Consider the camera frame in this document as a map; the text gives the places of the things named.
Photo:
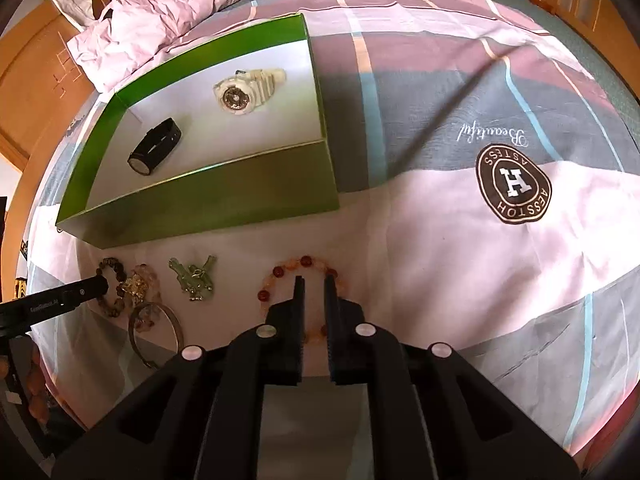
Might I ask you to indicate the wooden wardrobe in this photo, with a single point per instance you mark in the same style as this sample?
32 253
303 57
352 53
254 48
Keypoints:
585 5

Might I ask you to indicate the wooden headboard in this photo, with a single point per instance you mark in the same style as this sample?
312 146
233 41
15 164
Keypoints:
30 85

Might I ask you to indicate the pink grey printed bedsheet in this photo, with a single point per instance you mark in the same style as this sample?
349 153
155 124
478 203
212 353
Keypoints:
450 260

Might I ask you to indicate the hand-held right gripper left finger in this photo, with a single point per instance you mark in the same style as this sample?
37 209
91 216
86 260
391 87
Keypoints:
299 310

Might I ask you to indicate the black wrist watch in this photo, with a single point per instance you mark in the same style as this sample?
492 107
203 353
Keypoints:
155 142

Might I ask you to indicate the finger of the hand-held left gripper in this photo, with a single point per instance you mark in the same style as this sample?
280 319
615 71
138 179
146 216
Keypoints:
87 291

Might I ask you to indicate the green cardboard box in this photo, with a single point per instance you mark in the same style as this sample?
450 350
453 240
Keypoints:
225 210

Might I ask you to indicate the silver bangle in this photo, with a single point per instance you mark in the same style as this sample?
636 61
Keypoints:
174 322

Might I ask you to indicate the pink pillow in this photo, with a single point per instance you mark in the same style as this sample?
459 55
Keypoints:
160 10

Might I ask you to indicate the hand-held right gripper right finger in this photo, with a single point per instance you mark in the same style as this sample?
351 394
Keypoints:
330 310

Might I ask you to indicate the white wrist watch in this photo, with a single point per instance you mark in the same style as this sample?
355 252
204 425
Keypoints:
235 95

